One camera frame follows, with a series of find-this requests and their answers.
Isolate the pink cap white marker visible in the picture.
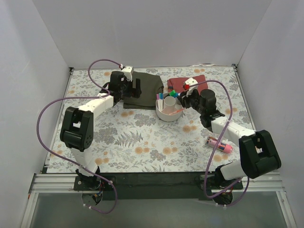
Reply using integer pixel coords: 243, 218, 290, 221
156, 93, 162, 111

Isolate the teal cap white marker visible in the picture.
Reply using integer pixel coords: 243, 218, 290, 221
159, 93, 164, 111

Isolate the green cap black highlighter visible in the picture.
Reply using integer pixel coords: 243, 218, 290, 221
169, 90, 176, 96

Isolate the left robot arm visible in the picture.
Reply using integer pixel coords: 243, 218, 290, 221
60, 66, 142, 190

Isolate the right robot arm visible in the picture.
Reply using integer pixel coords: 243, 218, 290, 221
178, 88, 282, 189

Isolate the olive green folded cloth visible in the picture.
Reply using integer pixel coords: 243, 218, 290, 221
123, 71, 164, 110

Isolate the floral table mat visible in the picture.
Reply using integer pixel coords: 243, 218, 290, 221
46, 66, 258, 173

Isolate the red folded cloth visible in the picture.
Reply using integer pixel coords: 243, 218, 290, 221
167, 74, 211, 100

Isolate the white round divided organizer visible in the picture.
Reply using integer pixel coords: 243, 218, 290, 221
156, 94, 183, 122

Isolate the pink pencil case tube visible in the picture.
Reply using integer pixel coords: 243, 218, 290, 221
206, 136, 233, 154

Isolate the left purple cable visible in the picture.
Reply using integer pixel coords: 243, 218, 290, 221
37, 59, 125, 214

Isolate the purple cable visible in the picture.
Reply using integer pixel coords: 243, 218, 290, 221
37, 59, 125, 214
185, 80, 250, 207

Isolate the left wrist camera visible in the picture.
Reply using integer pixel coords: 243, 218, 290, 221
121, 66, 133, 81

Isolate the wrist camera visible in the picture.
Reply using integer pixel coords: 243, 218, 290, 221
183, 77, 198, 96
121, 66, 133, 81

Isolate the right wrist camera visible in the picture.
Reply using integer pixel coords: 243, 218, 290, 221
183, 77, 198, 96

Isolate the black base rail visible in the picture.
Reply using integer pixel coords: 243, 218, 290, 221
73, 171, 236, 200

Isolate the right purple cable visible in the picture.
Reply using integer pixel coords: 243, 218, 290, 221
185, 80, 250, 207

